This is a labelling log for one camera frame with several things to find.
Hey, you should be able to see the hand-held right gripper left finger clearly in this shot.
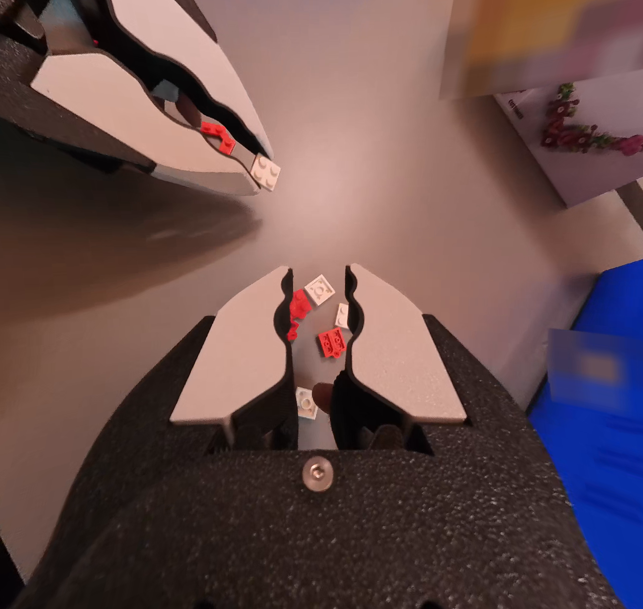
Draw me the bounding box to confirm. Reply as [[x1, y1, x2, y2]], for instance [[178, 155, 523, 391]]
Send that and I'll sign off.
[[170, 266, 294, 426]]

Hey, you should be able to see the person's left hand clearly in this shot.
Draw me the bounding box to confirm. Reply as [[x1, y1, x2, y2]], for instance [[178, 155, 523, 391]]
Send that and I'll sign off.
[[176, 94, 204, 129]]

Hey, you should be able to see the yellow white lego box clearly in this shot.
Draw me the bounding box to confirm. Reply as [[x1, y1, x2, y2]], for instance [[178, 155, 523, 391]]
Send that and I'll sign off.
[[492, 74, 643, 209]]

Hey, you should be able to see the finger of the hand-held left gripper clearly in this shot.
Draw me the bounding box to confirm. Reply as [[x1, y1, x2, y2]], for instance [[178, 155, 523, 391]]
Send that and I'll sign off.
[[102, 0, 275, 161], [30, 53, 263, 197]]

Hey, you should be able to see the red corner lego plate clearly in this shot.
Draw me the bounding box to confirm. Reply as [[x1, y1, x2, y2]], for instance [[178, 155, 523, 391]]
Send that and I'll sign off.
[[200, 121, 237, 156]]

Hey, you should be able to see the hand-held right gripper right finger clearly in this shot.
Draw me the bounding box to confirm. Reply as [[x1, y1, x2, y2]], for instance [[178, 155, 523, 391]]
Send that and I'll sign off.
[[345, 263, 468, 426]]

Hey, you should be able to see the small square red lego plate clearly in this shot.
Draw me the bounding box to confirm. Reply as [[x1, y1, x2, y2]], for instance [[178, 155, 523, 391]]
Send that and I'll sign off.
[[317, 326, 348, 359]]

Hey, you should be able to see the blue divided plastic bin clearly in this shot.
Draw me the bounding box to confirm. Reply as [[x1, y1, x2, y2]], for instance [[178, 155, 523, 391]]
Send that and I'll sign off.
[[526, 260, 643, 609]]

